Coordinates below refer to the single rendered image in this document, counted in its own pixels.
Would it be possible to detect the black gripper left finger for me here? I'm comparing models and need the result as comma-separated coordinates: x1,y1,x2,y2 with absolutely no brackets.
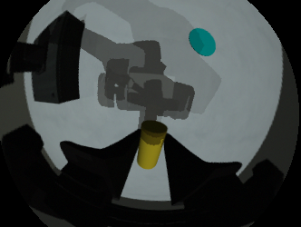
59,128,142,201

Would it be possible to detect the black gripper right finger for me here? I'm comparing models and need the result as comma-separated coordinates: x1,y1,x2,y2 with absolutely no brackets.
164,133,242,206

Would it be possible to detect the teal circle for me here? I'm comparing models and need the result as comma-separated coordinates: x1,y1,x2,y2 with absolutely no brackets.
189,28,216,57

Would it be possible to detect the yellow cylinder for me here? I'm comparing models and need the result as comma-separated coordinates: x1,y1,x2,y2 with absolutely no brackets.
137,121,168,169

